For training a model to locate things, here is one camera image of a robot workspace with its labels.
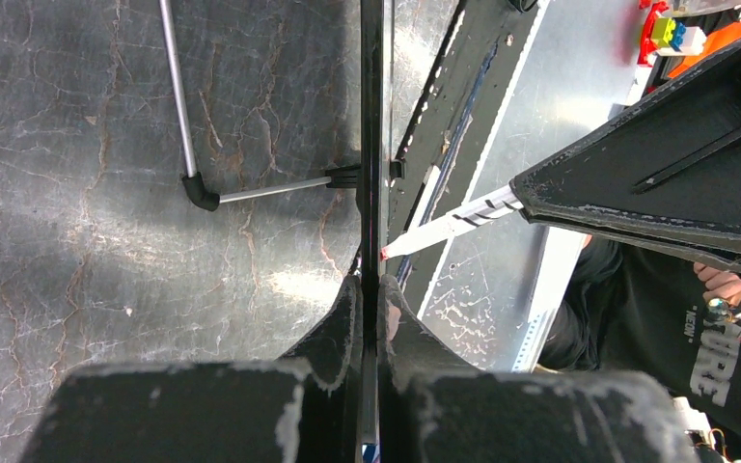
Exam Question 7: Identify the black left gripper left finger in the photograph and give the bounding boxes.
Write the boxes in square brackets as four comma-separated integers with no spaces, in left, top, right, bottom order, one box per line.
[21,276,362,462]

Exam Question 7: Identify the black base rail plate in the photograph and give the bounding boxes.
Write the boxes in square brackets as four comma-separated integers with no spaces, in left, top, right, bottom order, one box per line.
[386,0,541,314]

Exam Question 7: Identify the small white whiteboard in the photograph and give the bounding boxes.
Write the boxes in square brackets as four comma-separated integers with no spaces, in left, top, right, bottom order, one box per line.
[157,0,407,463]

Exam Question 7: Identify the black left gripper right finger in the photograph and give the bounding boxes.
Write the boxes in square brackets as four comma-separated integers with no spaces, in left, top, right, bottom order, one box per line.
[378,275,697,462]

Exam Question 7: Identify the colourful toy blocks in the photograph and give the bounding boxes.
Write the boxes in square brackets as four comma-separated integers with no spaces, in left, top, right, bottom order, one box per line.
[637,1,707,68]

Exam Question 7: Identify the red whiteboard marker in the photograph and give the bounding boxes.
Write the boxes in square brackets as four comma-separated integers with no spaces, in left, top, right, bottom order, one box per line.
[380,186,524,260]

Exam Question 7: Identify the person in black shirt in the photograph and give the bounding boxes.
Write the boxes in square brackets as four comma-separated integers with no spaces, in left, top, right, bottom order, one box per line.
[539,237,741,459]

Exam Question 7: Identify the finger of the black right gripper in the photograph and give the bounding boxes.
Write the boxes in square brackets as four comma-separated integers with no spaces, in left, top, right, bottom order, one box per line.
[510,39,741,275]

